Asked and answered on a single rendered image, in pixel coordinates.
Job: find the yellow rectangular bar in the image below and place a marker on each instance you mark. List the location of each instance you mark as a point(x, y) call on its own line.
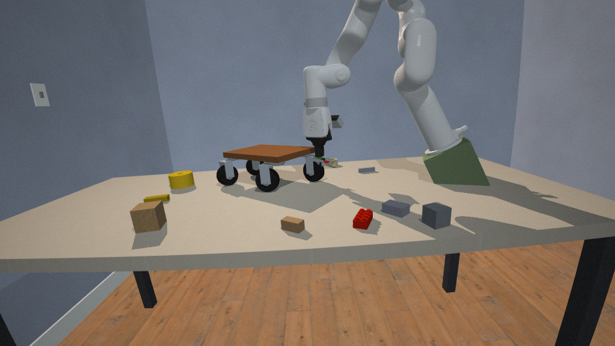
point(157, 198)

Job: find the brown rectangular block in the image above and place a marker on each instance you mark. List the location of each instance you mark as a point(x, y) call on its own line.
point(292, 224)

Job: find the red toy building brick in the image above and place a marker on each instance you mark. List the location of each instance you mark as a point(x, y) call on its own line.
point(363, 219)

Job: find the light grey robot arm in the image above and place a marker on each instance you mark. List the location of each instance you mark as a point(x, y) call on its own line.
point(416, 45)

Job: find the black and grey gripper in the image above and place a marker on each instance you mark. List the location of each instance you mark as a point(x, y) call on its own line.
point(317, 123)

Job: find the brown cube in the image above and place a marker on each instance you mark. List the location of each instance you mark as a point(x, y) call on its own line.
point(148, 216)

